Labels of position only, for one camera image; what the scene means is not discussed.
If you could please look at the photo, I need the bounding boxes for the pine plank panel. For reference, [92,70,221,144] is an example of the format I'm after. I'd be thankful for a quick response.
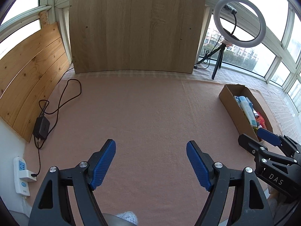
[1,23,70,141]

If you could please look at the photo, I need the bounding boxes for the black tripod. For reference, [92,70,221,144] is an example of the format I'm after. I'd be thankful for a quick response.
[194,40,230,80]

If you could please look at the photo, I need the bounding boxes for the white ring light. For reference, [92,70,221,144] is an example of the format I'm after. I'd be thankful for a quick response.
[213,0,267,48]

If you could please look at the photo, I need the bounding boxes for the large light wood board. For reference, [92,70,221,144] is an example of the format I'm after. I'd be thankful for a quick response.
[69,0,205,73]

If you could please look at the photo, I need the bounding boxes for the blue cap lotion tube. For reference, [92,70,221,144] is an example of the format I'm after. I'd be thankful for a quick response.
[240,102,257,128]

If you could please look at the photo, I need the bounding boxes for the black ring light cable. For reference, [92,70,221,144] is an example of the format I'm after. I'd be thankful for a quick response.
[194,11,238,70]

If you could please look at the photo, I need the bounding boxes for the black power adapter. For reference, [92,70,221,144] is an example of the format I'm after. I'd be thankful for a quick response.
[33,116,50,140]

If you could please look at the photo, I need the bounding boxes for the right white gloved hand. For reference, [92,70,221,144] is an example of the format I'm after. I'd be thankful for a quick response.
[267,186,299,221]

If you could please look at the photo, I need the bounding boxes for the pink fleece blanket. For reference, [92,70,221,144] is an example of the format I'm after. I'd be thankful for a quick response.
[24,72,255,225]

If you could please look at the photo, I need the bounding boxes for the red drawstring bag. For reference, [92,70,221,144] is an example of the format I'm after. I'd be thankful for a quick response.
[254,112,267,129]

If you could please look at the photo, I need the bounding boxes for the left white gloved hand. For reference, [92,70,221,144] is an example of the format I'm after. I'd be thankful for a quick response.
[116,211,138,225]

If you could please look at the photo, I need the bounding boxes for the white tissue pack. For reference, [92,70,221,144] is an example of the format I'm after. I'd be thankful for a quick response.
[234,96,247,106]

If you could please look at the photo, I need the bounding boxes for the white plugged charger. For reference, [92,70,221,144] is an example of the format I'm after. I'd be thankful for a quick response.
[18,169,37,183]

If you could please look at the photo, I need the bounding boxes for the white wall power strip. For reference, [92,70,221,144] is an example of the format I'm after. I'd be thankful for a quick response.
[13,156,30,197]

